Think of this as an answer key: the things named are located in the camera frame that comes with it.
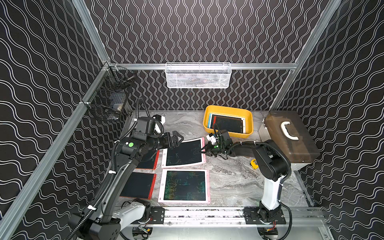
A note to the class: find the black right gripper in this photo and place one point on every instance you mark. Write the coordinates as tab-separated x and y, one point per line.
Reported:
208	146

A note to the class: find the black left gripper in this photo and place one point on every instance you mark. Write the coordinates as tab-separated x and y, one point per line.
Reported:
169	140

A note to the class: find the white writing tablet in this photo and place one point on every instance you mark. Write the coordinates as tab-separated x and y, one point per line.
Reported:
188	153
185	186

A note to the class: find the red writing tablet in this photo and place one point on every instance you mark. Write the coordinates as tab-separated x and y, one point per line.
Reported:
139	185
149	161
230	124

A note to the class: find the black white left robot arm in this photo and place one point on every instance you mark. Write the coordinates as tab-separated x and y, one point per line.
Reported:
99	221

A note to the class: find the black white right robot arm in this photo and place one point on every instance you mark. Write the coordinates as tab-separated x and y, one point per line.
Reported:
271	161

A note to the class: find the yellow plastic storage tray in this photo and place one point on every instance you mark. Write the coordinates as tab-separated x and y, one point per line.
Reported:
230	112

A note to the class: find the yellow tape measure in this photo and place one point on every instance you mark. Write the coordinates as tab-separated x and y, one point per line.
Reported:
254	164

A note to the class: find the white toolbox brown lid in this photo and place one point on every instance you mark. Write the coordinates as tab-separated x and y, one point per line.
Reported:
289	133

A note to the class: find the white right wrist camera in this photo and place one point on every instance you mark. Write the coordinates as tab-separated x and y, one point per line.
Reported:
212	138

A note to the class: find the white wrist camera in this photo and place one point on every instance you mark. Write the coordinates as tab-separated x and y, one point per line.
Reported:
159	124
212	138

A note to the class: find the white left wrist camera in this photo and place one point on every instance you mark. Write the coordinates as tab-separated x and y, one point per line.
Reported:
159	124

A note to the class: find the white wire mesh basket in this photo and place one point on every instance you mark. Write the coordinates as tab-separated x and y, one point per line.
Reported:
198	75

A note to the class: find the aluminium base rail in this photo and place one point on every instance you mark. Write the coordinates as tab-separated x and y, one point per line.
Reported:
217	217

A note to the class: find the black wire mesh basket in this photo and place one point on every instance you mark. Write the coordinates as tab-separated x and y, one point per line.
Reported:
109	103

